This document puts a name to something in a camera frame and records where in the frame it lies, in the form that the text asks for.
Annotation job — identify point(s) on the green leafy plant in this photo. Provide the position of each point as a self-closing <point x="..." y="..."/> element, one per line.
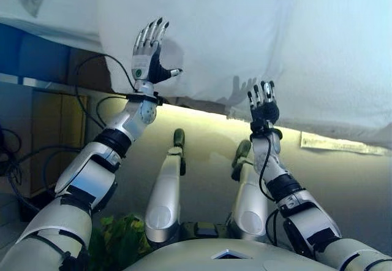
<point x="119" y="240"/>

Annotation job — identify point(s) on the silver robot leg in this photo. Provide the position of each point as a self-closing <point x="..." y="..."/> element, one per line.
<point x="249" y="197"/>
<point x="163" y="191"/>

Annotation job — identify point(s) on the white duvet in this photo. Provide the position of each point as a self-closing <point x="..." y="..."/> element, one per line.
<point x="245" y="32"/>

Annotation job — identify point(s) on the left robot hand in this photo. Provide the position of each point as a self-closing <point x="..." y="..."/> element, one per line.
<point x="144" y="59"/>

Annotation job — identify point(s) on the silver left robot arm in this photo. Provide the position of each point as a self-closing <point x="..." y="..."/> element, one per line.
<point x="85" y="176"/>

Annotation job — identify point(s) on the silver right robot leg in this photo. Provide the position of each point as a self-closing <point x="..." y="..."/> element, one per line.
<point x="249" y="197"/>

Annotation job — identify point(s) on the white printed paper strip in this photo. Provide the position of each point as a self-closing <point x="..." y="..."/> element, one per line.
<point x="343" y="145"/>

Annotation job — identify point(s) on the silver left robot leg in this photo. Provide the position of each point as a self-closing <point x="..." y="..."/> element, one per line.
<point x="163" y="191"/>

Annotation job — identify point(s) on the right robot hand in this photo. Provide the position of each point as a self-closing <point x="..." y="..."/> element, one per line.
<point x="265" y="108"/>

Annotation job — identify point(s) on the grey robot torso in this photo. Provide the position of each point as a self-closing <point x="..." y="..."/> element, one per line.
<point x="229" y="255"/>

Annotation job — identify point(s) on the white bed sheet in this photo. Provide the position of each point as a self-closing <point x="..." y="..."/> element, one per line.
<point x="70" y="10"/>

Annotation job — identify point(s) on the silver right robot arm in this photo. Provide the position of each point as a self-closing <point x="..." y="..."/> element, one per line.
<point x="306" y="209"/>

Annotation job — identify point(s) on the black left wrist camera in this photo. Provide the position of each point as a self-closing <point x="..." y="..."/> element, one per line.
<point x="153" y="99"/>

